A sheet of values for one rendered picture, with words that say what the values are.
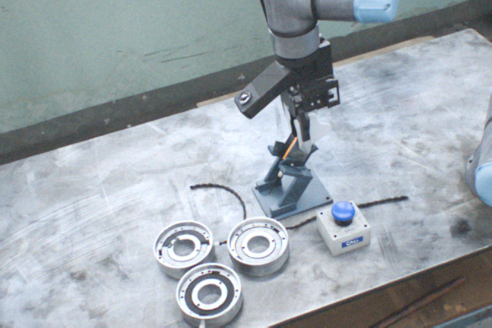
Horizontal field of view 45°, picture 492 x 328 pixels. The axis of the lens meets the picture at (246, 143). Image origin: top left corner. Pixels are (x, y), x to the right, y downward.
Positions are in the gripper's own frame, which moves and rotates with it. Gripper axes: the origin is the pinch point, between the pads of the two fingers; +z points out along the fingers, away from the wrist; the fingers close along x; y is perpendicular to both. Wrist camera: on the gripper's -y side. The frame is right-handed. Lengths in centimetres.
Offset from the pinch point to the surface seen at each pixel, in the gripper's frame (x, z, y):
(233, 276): -15.5, 7.8, -19.7
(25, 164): 34, 9, -52
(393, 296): -13.5, 38.0, 10.8
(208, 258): -10.2, 7.5, -22.3
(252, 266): -15.4, 7.5, -16.1
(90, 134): 146, 90, -49
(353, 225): -15.4, 7.8, 2.5
